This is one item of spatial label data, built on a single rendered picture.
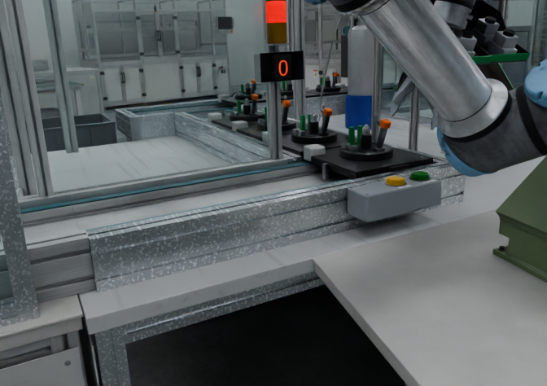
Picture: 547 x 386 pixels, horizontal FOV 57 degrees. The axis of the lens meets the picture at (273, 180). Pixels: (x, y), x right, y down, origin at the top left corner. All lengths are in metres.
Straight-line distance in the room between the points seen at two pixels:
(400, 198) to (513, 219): 0.23
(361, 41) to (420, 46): 1.50
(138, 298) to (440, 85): 0.59
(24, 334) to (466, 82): 0.77
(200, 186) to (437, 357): 0.71
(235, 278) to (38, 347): 0.34
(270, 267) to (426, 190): 0.40
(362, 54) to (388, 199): 1.24
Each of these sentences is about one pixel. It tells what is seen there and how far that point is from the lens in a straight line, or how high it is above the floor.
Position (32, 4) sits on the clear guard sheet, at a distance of 1.18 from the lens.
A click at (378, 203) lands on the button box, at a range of 1.06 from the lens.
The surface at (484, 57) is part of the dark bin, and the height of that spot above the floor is 1.21.
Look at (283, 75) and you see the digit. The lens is 1.27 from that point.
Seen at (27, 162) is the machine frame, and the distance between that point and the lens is 1.57.
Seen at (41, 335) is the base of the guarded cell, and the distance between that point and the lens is 0.90.
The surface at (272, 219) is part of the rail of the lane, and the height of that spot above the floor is 0.92.
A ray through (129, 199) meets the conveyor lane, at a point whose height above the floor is 0.94.
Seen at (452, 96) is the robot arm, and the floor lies 1.19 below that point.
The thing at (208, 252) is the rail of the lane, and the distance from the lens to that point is 0.98.
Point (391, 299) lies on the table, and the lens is 0.86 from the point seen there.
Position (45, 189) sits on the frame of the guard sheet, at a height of 0.97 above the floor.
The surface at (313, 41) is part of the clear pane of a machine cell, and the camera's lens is 7.94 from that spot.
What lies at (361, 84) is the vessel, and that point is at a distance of 2.24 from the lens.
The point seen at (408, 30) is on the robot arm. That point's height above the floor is 1.28.
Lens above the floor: 1.28
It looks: 16 degrees down
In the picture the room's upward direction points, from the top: 2 degrees counter-clockwise
